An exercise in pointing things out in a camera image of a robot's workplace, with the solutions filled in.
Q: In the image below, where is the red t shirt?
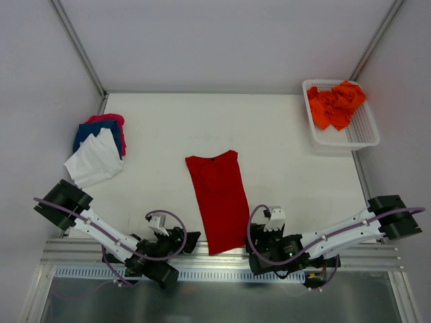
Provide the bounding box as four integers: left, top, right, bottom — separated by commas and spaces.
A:
185, 150, 249, 256

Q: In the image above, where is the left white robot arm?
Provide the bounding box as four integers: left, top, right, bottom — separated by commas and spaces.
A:
34, 180, 201, 288

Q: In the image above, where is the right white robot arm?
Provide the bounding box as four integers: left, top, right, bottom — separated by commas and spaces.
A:
246, 195, 425, 277

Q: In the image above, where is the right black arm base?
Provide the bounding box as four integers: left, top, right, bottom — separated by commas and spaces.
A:
305, 255, 341, 268

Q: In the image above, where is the white folded t shirt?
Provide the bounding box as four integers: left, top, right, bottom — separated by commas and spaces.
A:
63, 127, 125, 189

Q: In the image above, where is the pink folded t shirt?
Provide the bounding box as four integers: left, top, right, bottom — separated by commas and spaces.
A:
82, 114, 127, 157

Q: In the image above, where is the blue folded t shirt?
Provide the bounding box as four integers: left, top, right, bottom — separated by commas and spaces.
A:
72, 124, 122, 160

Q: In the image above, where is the white plastic basket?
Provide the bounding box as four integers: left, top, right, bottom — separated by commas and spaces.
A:
302, 79, 380, 155

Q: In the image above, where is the orange t shirt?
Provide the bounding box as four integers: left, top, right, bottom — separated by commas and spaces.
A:
306, 81, 366, 131

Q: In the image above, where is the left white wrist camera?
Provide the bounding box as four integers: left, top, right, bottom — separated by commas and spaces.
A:
145, 213, 169, 236

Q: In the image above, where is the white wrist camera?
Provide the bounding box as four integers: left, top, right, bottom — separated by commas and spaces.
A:
263, 206, 286, 232
145, 213, 169, 236

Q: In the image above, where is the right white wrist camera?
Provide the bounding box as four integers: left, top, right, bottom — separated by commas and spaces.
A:
263, 206, 286, 232

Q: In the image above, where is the white slotted cable duct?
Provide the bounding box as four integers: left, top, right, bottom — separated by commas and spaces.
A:
54, 266, 305, 284

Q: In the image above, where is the aluminium mounting rail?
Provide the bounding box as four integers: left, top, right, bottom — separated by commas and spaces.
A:
40, 238, 405, 272

